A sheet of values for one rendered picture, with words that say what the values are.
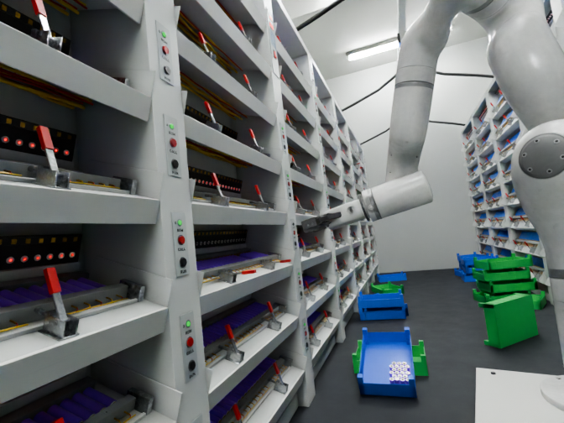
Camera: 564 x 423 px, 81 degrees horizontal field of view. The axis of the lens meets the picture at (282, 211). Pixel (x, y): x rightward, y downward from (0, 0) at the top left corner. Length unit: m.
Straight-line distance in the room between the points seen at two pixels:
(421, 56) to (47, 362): 0.88
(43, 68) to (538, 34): 0.77
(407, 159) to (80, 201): 0.75
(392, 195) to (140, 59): 0.62
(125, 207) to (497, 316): 1.70
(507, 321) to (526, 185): 1.41
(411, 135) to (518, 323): 1.39
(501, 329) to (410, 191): 1.21
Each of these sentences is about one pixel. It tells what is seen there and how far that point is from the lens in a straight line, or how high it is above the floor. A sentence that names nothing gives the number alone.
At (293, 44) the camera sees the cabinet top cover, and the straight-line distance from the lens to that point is 2.11.
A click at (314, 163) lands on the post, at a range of 1.99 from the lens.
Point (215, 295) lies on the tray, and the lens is 0.77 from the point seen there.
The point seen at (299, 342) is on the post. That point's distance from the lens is 1.32.
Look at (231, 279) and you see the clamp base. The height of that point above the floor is 0.53.
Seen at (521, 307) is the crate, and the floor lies 0.15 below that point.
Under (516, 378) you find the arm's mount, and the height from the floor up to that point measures 0.32.
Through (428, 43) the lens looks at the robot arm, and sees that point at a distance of 0.89.
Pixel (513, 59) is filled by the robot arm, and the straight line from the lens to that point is 0.75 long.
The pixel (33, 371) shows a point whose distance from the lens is 0.51.
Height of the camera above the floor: 0.62
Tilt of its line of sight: 5 degrees up
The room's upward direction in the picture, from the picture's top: 6 degrees counter-clockwise
